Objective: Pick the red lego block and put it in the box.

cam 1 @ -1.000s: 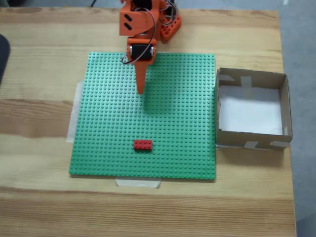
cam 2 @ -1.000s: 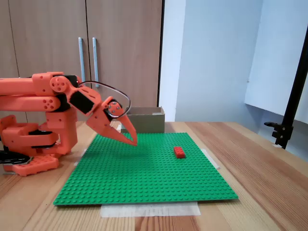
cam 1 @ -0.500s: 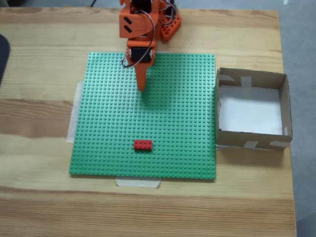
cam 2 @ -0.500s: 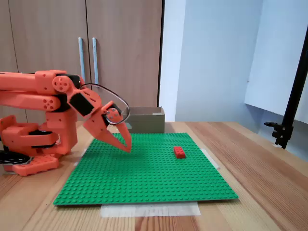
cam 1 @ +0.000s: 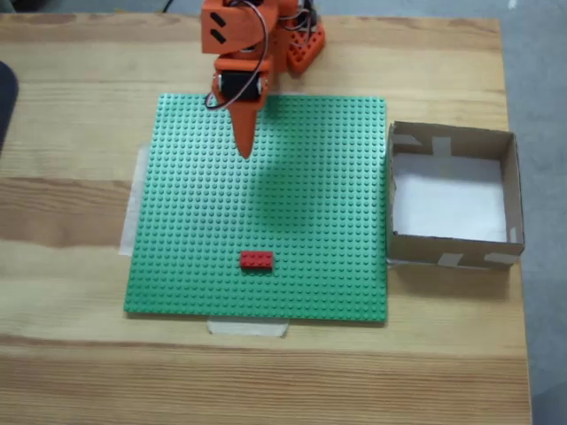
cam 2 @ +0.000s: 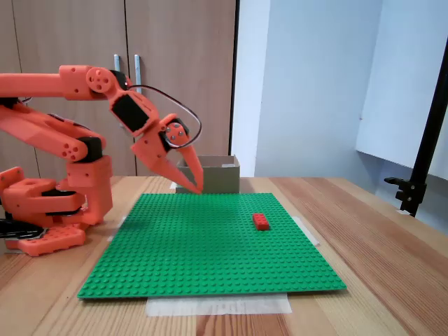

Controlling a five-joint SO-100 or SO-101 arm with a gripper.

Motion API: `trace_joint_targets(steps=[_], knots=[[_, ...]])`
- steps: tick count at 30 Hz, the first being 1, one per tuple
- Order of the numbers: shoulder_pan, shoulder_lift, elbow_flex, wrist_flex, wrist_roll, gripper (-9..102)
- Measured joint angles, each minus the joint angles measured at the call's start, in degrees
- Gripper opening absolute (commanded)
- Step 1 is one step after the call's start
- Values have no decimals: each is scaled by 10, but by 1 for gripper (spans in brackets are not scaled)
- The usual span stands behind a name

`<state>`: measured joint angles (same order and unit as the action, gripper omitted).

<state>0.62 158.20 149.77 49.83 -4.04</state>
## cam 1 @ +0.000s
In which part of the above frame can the red lego block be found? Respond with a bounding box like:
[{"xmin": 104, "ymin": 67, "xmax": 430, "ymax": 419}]
[{"xmin": 240, "ymin": 251, "xmax": 275, "ymax": 272}]

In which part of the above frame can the green lego baseplate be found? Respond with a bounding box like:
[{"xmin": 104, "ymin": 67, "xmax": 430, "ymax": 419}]
[{"xmin": 123, "ymin": 91, "xmax": 390, "ymax": 328}]

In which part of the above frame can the open cardboard box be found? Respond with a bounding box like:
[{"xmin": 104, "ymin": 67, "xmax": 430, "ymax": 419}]
[{"xmin": 385, "ymin": 120, "xmax": 527, "ymax": 272}]

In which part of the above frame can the masking tape strip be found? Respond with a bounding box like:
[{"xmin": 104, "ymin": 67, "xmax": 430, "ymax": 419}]
[
  {"xmin": 206, "ymin": 317, "xmax": 290, "ymax": 340},
  {"xmin": 117, "ymin": 143, "xmax": 151, "ymax": 258}
]

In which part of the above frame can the white paper sheet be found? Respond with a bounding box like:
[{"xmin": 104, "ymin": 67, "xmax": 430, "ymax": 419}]
[{"xmin": 392, "ymin": 152, "xmax": 509, "ymax": 243}]

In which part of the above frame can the black rounded object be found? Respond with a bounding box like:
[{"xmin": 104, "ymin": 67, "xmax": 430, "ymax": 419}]
[{"xmin": 0, "ymin": 60, "xmax": 21, "ymax": 154}]

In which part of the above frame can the thin gripper motor cable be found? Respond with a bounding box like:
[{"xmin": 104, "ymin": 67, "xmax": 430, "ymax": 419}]
[{"xmin": 204, "ymin": 0, "xmax": 269, "ymax": 112}]

